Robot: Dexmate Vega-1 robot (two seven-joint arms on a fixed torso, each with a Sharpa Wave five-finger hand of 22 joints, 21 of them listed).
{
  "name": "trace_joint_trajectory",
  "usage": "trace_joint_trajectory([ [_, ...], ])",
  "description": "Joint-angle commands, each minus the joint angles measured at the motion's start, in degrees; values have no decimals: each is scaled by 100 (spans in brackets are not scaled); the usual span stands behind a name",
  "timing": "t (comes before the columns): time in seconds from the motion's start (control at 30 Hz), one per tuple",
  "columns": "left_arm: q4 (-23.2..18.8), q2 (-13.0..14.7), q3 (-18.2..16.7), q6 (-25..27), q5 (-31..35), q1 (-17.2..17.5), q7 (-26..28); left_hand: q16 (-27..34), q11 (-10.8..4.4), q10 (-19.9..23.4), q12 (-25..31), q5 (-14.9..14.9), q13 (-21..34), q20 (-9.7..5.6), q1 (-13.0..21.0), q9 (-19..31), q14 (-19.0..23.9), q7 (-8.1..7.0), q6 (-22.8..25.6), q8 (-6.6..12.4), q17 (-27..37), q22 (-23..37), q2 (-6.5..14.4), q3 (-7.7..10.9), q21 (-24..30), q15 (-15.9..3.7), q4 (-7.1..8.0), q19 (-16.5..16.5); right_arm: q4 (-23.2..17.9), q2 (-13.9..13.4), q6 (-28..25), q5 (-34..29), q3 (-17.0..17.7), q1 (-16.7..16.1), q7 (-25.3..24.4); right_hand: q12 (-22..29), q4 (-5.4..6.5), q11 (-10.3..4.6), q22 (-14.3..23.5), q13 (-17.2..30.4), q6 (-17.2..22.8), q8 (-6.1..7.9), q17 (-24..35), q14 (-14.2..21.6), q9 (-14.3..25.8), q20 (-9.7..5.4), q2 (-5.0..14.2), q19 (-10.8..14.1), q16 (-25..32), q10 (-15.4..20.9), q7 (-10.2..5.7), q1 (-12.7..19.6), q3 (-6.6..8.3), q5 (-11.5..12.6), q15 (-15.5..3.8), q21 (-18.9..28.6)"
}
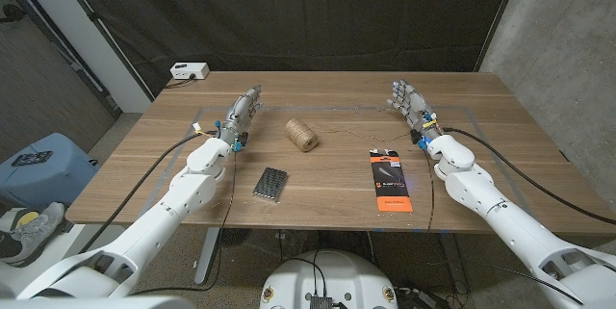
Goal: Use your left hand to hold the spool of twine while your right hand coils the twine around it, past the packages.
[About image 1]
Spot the white robot head housing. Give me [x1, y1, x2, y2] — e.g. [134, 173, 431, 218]
[0, 296, 196, 309]

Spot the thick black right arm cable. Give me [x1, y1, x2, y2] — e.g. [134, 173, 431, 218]
[442, 126, 616, 226]

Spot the black backdrop pole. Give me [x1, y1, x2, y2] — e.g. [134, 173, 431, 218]
[47, 0, 158, 102]
[474, 0, 526, 73]

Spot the orange and black flat package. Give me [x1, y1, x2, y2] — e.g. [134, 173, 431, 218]
[369, 148, 414, 214]

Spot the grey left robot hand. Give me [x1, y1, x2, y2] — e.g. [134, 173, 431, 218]
[218, 85, 264, 146]

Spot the black round floor fan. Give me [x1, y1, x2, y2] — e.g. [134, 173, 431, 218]
[220, 227, 252, 248]

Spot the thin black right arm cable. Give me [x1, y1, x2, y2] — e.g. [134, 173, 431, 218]
[408, 147, 586, 306]

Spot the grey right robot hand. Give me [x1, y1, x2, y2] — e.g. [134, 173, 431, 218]
[386, 79, 442, 143]

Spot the grey metallic flat block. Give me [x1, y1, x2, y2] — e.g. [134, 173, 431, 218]
[252, 167, 289, 202]

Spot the black backdrop curtain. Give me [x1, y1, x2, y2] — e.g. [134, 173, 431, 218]
[50, 0, 519, 98]

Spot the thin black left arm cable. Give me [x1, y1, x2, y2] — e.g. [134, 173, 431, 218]
[129, 147, 240, 296]

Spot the white power outlet box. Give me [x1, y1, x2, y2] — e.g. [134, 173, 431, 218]
[169, 62, 211, 81]

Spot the floor power strip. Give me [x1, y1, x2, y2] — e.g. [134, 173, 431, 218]
[397, 288, 437, 308]

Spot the black torso cable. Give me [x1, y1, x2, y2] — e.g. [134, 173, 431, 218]
[287, 249, 329, 298]

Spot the jute twine spool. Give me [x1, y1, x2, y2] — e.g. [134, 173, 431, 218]
[284, 117, 320, 153]

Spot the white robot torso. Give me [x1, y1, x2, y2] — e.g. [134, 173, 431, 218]
[259, 249, 399, 309]

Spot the jute twine strand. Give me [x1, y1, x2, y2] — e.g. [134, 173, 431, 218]
[316, 107, 414, 143]

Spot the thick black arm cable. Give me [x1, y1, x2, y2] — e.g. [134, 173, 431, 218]
[442, 126, 616, 226]
[79, 130, 218, 255]

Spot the black metal frame bar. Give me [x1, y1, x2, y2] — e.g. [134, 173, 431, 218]
[0, 0, 121, 118]

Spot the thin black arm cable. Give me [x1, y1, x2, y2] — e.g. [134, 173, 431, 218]
[129, 147, 240, 296]
[408, 147, 586, 306]

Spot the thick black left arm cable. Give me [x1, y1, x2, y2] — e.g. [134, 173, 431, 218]
[79, 130, 218, 255]

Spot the grey sneaker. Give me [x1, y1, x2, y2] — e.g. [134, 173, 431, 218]
[0, 201, 66, 267]

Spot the metal table leg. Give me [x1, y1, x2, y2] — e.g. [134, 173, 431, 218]
[193, 226, 222, 285]
[436, 231, 469, 296]

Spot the blue stool with device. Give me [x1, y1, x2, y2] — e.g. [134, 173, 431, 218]
[0, 132, 100, 209]

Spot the black wall fixture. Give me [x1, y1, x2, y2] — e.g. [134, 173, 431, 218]
[0, 4, 28, 24]

